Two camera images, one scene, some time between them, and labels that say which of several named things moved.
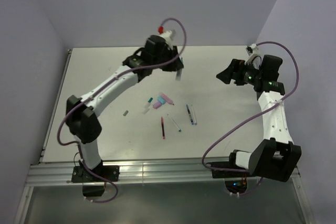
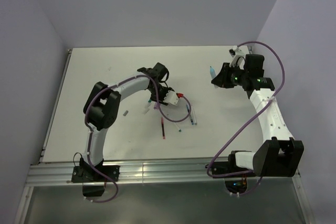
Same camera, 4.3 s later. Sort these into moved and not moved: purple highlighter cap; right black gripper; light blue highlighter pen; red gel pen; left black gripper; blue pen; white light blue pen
Moved: left black gripper; right black gripper; light blue highlighter pen
Not moved: white light blue pen; purple highlighter cap; red gel pen; blue pen
